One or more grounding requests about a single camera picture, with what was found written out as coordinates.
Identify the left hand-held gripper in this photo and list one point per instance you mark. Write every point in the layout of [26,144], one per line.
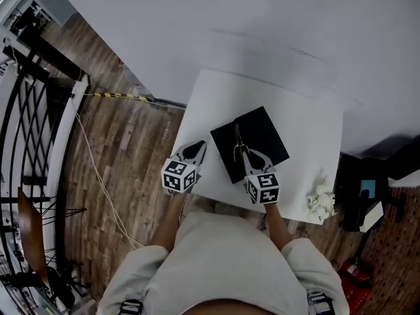
[174,179]

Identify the person's white shirt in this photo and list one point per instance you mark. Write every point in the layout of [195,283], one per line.
[223,267]

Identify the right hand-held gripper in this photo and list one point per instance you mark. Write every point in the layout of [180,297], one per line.
[267,192]

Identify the black box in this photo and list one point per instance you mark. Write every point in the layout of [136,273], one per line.
[262,133]

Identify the white table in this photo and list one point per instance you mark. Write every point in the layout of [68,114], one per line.
[305,133]

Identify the clear plastic bottle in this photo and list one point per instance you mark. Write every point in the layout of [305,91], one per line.
[126,72]

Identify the yellow black striped tape strip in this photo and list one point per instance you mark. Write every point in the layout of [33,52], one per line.
[115,96]

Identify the black cabinet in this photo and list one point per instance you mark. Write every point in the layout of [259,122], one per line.
[59,61]

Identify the brown wooden chair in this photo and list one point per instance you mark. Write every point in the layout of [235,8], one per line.
[33,235]

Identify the black metal railing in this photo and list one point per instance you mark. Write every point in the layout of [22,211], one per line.
[19,143]

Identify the person's right forearm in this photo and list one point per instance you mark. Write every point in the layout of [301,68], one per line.
[279,228]

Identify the black office chair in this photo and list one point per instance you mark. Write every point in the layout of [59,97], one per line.
[352,192]

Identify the red fire extinguisher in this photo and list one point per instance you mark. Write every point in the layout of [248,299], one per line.
[354,271]

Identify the person's left forearm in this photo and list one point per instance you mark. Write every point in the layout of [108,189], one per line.
[167,225]

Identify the white flowers in glass vase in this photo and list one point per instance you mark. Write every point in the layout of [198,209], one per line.
[321,202]

